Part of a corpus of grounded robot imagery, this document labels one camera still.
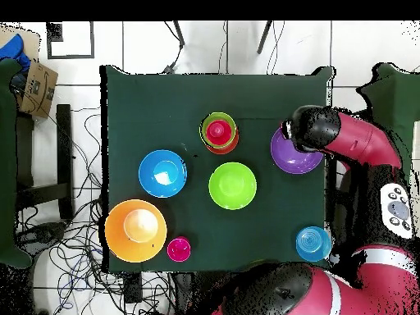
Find purple plastic bowl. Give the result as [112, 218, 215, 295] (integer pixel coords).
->
[270, 126, 325, 176]

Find red plastic cup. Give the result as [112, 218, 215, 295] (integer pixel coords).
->
[205, 118, 235, 146]

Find large green plastic bowl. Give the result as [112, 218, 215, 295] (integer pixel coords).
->
[208, 162, 258, 212]

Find small green ribbed bowl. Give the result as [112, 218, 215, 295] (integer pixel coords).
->
[199, 112, 238, 148]

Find small blue plastic bowl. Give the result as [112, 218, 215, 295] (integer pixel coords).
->
[295, 226, 333, 263]

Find dark green tablecloth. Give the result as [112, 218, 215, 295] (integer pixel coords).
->
[99, 64, 338, 274]

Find green cloth on side table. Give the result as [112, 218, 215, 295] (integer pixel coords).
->
[356, 62, 420, 178]
[0, 58, 33, 269]

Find large blue plastic bowl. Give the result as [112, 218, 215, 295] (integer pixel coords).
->
[138, 149, 189, 199]

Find pink plastic cup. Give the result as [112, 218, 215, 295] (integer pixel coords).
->
[166, 236, 192, 263]

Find yellow plastic bowl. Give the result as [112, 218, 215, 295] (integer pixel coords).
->
[104, 199, 168, 264]

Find black power strip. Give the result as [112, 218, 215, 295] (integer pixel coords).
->
[122, 272, 144, 305]

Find black bench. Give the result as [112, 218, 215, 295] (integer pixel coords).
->
[16, 103, 75, 220]

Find cardboard box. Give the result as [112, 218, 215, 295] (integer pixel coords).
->
[0, 25, 59, 119]

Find grey base with black knob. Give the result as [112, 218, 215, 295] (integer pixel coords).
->
[19, 221, 69, 246]

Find blue cloth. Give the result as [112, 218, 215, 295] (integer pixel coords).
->
[0, 33, 31, 71]

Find black square frame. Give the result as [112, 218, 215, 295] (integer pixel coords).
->
[45, 21, 96, 61]

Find tangled floor cables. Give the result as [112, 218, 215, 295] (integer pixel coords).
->
[14, 107, 175, 315]

